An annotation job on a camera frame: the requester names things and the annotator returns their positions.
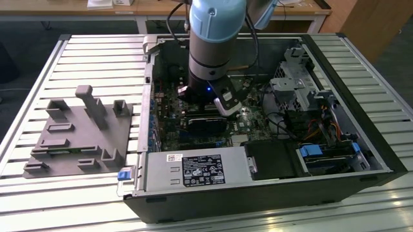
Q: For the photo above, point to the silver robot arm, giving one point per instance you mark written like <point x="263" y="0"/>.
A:
<point x="210" y="60"/>

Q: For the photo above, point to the black RAM slot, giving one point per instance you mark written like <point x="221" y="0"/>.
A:
<point x="193" y="115"/>

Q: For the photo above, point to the black graphics card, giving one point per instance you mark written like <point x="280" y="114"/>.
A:
<point x="206" y="125"/>

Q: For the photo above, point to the silver coin cell battery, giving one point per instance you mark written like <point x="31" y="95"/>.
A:
<point x="247" y="83"/>

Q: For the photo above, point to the green motherboard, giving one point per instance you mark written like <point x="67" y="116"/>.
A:
<point x="255" y="113"/>

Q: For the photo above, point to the small silver heat sink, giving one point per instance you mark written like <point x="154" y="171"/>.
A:
<point x="240" y="140"/>

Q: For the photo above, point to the silver disk bay cage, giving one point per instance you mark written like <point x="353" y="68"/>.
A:
<point x="291" y="96"/>

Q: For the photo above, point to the silver power supply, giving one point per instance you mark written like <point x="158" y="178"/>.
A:
<point x="161" y="169"/>

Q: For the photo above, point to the black plastic shroud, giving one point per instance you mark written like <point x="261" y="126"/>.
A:
<point x="271" y="159"/>

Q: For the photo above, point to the blue plastic latch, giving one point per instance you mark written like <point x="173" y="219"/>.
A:
<point x="125" y="175"/>

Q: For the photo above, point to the grey parts rack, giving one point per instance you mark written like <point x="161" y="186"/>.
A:
<point x="74" y="135"/>

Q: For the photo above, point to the blue disk carrier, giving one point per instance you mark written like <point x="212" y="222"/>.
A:
<point x="309" y="151"/>

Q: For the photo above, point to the pale blue teach pendant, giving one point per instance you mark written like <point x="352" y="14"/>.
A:
<point x="272" y="8"/>

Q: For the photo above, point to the white box with black label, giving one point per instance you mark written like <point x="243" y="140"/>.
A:
<point x="125" y="3"/>

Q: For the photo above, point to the plain white box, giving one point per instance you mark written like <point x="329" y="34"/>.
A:
<point x="99" y="5"/>

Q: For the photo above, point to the black and grey PC case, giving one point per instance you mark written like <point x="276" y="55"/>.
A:
<point x="226" y="207"/>

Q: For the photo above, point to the wooden desk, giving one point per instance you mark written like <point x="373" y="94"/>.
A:
<point x="49" y="9"/>

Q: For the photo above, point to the wooden cabinet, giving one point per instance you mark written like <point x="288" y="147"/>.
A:
<point x="371" y="24"/>

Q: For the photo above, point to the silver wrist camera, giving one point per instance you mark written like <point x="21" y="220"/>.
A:
<point x="230" y="108"/>

